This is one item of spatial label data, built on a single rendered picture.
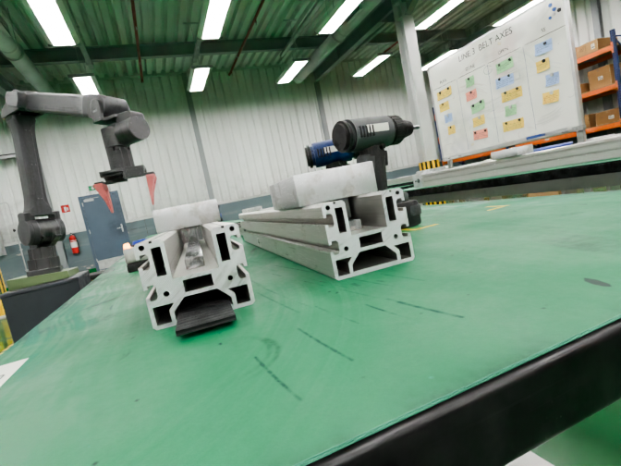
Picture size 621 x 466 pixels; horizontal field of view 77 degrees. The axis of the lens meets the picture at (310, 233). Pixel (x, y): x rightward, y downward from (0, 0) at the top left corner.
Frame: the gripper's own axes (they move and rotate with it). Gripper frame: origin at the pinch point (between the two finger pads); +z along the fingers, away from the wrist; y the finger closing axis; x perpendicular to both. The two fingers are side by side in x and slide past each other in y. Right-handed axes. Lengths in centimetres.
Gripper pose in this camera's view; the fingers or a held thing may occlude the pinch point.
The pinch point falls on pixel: (132, 205)
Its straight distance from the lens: 108.5
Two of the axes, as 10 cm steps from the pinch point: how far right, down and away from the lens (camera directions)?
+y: 9.3, -2.3, 2.7
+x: -2.9, -0.3, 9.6
